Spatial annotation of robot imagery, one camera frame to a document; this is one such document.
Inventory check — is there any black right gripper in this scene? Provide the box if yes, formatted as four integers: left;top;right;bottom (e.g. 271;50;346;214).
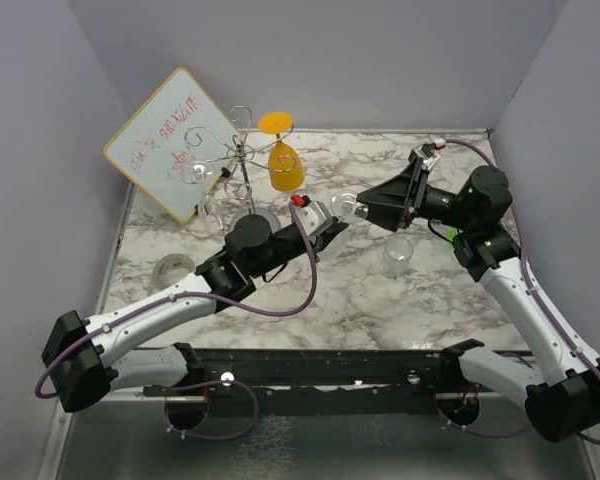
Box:
354;155;475;232

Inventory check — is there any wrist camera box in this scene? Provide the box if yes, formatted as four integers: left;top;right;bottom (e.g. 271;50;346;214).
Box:
290;195;334;241
413;138;446;172

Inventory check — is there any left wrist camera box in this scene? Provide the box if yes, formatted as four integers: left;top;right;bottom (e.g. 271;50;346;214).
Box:
290;195;334;241

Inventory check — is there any chrome wine glass rack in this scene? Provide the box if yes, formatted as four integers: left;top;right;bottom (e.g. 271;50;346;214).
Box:
184;105;294;214

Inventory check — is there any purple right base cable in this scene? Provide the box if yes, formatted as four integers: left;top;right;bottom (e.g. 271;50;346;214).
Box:
437;352;536;440

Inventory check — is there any clear wine glass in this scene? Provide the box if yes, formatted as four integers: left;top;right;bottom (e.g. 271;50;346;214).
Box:
381;237;415;277
331;190;368;224
180;160;219;222

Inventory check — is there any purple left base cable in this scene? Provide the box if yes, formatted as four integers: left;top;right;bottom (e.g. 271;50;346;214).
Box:
144;372;261;441

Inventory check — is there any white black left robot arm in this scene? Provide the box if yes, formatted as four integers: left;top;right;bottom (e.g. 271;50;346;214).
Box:
34;202;349;413

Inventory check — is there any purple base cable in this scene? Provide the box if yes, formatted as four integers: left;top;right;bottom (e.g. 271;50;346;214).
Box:
437;352;536;440
144;372;261;441

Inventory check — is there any orange plastic wine glass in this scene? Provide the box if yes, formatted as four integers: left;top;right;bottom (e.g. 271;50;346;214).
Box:
258;112;304;192

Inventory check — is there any black metal base rail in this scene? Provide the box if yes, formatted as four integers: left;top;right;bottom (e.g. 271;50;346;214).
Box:
107;340;531;416

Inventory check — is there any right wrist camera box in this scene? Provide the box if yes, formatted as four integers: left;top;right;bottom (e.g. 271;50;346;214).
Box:
413;138;446;172

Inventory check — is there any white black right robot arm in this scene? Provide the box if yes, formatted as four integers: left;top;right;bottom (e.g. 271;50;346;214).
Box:
357;144;600;442

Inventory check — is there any yellow framed whiteboard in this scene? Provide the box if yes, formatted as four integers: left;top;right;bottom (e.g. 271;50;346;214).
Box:
104;68;239;223

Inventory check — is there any green plastic wine glass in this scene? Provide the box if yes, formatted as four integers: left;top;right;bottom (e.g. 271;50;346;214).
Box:
443;228;459;244

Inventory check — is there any clear tape roll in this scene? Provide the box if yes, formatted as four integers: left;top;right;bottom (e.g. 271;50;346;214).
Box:
151;253;195;290

